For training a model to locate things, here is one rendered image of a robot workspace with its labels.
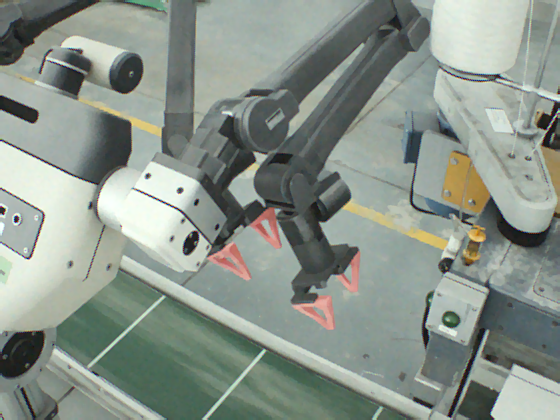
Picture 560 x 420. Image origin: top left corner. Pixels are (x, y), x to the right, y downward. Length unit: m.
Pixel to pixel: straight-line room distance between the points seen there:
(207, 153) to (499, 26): 0.53
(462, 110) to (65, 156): 0.73
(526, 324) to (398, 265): 1.98
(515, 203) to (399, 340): 1.67
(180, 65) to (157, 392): 1.11
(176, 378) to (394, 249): 1.41
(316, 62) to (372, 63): 0.13
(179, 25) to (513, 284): 0.76
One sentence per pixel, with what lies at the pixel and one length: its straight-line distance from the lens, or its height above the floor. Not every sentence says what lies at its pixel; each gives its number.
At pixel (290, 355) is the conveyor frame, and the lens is 2.06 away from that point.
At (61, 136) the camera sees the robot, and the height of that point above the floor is 1.53.
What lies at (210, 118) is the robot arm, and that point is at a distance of 0.91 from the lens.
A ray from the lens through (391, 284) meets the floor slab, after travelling 2.86.
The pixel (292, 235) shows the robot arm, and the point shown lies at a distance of 0.99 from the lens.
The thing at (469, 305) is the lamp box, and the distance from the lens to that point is 0.96.
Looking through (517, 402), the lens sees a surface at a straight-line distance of 1.41.
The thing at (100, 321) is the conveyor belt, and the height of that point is 0.38.
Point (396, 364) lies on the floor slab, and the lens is 2.57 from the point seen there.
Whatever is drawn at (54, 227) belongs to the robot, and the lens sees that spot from 0.91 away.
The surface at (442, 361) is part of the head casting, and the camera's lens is 1.14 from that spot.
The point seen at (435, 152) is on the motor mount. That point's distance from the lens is 1.36.
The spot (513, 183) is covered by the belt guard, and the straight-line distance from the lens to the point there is 1.07.
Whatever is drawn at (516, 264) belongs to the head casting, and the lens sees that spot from 1.04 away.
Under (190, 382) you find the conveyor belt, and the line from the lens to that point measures 2.00.
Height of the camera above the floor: 1.99
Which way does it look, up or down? 39 degrees down
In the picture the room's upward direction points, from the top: 2 degrees clockwise
